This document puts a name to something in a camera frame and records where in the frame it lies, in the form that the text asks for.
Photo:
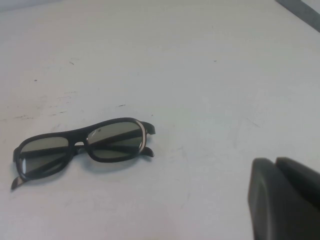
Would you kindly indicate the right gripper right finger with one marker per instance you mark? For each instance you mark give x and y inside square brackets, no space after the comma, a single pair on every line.
[302,172]

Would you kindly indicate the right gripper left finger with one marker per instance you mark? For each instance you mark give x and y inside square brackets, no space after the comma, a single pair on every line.
[280,205]

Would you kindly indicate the black framed glasses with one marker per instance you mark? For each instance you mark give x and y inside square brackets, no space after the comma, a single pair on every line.
[115,132]

